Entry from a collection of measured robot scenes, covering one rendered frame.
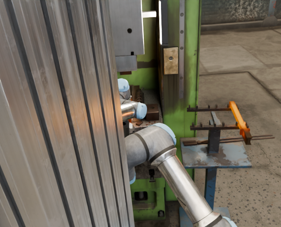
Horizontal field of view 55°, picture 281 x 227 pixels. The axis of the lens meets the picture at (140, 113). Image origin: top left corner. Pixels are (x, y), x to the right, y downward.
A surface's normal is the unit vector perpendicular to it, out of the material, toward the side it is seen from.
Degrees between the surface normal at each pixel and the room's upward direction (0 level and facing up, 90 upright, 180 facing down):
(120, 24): 90
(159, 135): 35
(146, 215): 90
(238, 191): 0
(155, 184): 90
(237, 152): 0
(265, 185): 0
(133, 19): 90
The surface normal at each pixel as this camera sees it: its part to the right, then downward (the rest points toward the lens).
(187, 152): -0.07, -0.87
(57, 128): 0.97, 0.06
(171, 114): 0.01, 0.49
